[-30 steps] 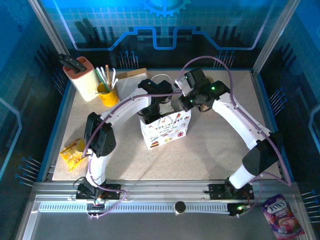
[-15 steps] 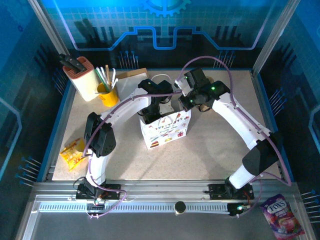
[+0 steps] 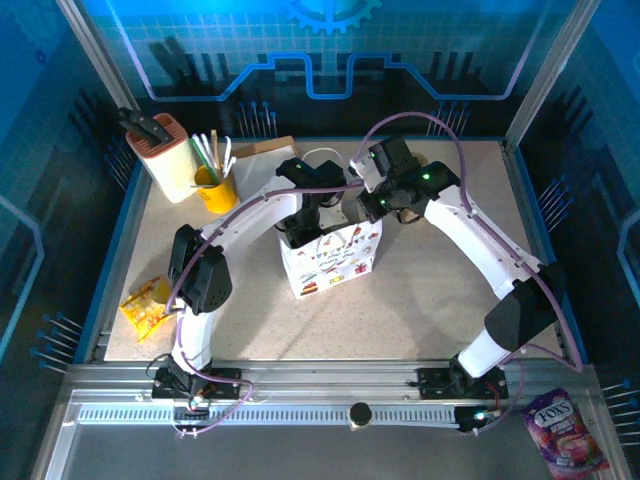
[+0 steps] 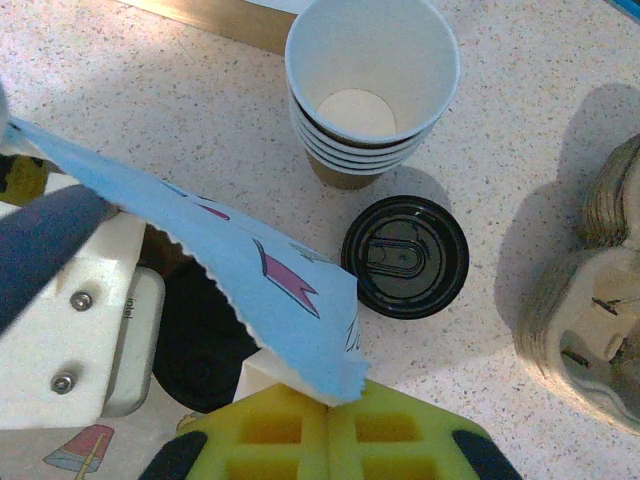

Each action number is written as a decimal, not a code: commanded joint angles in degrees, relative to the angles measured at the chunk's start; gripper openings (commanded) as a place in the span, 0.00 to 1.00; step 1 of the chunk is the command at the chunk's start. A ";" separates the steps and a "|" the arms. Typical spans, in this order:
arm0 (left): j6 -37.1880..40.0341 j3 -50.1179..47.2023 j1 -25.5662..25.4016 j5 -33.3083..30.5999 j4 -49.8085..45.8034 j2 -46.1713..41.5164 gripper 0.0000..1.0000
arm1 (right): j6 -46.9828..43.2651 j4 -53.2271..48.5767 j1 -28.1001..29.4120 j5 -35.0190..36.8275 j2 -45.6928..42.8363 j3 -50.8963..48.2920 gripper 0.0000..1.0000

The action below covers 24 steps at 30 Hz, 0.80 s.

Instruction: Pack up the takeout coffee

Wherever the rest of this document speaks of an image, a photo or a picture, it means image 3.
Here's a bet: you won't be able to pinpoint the white printed paper gift bag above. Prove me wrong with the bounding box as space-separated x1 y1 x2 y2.
279 148 384 300

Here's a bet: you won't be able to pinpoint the white napkins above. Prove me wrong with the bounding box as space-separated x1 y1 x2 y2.
235 149 296 199

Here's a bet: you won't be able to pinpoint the cardboard box of napkins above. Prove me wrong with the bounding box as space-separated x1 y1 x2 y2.
232 135 301 201

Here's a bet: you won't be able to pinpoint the yellow mug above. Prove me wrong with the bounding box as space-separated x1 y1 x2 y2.
193 164 239 215

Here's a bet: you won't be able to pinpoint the cream knife block orange top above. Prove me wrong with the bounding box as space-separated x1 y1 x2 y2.
124 112 202 205

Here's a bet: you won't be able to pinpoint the yellow snack packet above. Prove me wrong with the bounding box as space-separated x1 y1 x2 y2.
118 276 174 343

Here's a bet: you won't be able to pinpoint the black round knob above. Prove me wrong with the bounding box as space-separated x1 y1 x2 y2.
348 401 374 431

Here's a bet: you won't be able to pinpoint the small circuit board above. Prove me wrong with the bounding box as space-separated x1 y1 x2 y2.
172 393 211 416
457 405 501 434

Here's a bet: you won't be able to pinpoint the purple Fox's candy bag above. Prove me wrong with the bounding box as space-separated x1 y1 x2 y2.
518 386 611 475

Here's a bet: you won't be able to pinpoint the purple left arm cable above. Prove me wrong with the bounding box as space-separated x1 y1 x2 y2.
164 179 365 435

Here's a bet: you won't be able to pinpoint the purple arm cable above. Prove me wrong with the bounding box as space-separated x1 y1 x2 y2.
362 110 586 436
164 179 365 435

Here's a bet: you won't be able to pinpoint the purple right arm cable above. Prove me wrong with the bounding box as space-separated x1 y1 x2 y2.
362 110 586 436

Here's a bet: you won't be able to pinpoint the aluminium front rail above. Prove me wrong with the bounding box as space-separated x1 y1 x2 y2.
67 358 596 391

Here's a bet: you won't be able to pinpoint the black knife handle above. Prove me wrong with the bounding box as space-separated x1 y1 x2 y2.
127 117 171 150
118 107 151 132

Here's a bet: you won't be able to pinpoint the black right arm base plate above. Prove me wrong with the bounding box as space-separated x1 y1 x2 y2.
417 366 509 400

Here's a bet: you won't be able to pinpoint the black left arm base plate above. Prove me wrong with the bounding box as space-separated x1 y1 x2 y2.
151 367 242 401

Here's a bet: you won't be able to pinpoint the aluminium frame post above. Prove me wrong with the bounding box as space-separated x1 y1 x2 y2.
504 0 601 146
53 0 139 114

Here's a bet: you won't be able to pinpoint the white slotted cable duct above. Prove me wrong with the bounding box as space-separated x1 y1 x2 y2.
77 403 461 427

